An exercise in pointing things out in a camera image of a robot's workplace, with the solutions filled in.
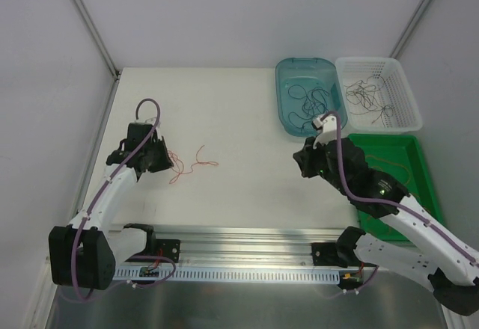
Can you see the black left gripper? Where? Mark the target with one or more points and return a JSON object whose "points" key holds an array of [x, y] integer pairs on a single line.
{"points": [[156, 155]]}

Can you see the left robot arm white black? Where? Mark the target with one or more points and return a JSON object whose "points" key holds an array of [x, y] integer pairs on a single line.
{"points": [[82, 253]]}

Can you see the white slotted cable duct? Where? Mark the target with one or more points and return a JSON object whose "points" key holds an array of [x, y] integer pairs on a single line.
{"points": [[228, 275]]}

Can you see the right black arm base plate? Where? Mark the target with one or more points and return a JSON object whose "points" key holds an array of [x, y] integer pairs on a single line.
{"points": [[330, 254]]}

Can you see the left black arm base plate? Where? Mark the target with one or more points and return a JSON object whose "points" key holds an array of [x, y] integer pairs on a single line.
{"points": [[168, 248]]}

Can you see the right aluminium frame post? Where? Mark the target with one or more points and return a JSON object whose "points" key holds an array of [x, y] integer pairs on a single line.
{"points": [[410, 28]]}

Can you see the aluminium frame post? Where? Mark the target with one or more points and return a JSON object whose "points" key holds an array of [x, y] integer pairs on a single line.
{"points": [[410, 28], [95, 35]]}

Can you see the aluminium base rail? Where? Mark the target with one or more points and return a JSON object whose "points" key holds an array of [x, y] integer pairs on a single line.
{"points": [[243, 248]]}

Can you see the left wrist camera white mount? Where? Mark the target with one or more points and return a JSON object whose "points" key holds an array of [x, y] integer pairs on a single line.
{"points": [[152, 122]]}

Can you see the green plastic tray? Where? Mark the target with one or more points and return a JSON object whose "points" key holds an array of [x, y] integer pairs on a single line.
{"points": [[402, 157]]}

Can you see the teal transparent plastic bin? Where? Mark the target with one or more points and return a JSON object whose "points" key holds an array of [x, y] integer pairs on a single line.
{"points": [[305, 89]]}

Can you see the dark wire pulled from tangle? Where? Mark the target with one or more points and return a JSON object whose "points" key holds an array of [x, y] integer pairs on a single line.
{"points": [[364, 92]]}

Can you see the white perforated plastic basket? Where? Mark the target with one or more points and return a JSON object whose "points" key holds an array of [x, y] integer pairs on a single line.
{"points": [[399, 113]]}

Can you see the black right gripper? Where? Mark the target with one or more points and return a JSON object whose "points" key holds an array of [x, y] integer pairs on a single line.
{"points": [[309, 161]]}

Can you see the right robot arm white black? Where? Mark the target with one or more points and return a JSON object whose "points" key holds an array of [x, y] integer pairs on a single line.
{"points": [[441, 263]]}

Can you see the left aluminium frame post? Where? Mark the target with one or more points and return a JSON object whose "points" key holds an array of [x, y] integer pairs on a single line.
{"points": [[95, 35]]}

